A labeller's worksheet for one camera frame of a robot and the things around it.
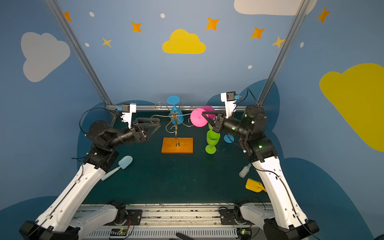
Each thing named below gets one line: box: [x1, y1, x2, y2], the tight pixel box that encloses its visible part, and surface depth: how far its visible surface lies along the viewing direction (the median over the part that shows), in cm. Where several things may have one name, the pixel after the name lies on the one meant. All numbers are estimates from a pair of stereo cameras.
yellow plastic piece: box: [245, 178, 267, 193], surface depth 86 cm
